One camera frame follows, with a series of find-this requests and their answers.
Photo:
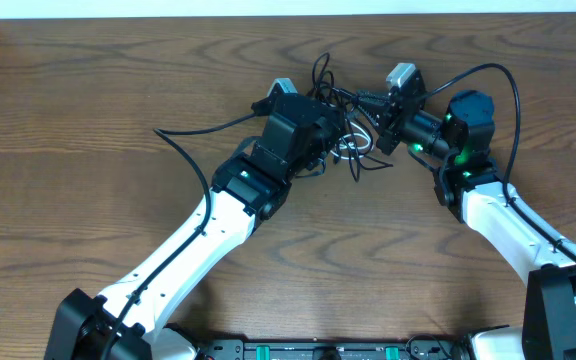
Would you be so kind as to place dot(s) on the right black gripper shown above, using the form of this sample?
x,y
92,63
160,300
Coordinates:
x,y
377,105

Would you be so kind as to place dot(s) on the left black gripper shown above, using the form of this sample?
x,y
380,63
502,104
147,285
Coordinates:
x,y
333,129

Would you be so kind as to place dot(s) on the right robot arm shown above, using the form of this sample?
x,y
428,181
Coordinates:
x,y
468,182

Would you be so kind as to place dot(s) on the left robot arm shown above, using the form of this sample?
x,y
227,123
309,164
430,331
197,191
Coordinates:
x,y
129,319

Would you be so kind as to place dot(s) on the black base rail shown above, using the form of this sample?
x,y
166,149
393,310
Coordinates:
x,y
419,347

